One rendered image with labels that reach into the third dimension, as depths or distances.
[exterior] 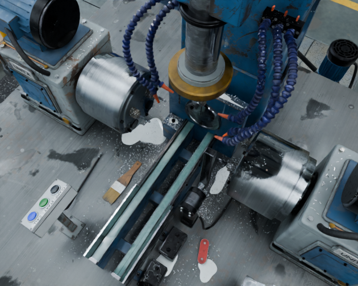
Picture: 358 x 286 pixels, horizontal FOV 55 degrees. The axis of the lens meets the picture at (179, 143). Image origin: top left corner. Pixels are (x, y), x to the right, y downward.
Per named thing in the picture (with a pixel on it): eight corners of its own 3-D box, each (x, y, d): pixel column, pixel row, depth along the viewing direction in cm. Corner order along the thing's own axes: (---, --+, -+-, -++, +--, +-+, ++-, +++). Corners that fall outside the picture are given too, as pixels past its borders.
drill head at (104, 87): (96, 66, 148) (82, 21, 126) (167, 104, 139) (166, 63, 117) (57, 107, 138) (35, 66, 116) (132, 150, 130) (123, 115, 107)
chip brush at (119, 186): (134, 159, 141) (134, 158, 140) (144, 165, 139) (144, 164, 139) (101, 198, 133) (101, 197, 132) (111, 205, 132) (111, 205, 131)
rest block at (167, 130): (170, 125, 148) (170, 110, 137) (184, 133, 146) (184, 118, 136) (162, 135, 146) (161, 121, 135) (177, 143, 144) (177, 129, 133)
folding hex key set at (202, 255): (200, 238, 126) (201, 238, 125) (209, 240, 126) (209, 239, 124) (196, 263, 122) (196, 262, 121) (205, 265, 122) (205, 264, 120)
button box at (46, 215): (66, 185, 114) (55, 177, 110) (78, 192, 109) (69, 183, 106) (29, 230, 107) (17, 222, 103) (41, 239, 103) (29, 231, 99)
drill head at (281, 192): (233, 138, 132) (244, 101, 110) (334, 192, 123) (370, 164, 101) (200, 190, 123) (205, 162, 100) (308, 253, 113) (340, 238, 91)
